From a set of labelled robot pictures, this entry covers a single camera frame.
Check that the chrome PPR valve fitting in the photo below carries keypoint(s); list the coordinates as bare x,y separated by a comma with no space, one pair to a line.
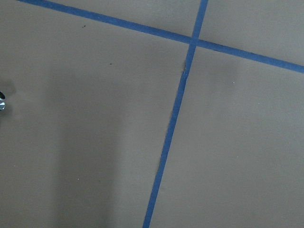
2,101

